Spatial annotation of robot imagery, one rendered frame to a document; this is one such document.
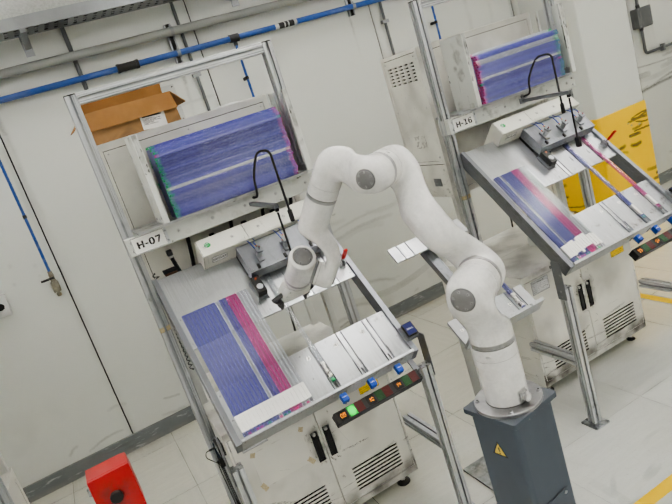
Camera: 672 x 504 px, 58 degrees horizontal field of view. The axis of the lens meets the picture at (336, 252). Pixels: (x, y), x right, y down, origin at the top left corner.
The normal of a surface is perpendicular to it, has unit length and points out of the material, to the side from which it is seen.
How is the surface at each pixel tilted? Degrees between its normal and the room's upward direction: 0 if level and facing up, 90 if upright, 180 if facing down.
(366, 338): 43
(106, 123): 80
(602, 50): 90
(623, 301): 89
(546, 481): 90
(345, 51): 90
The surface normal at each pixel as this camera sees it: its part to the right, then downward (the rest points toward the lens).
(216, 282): 0.07, -0.61
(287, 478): 0.43, 0.10
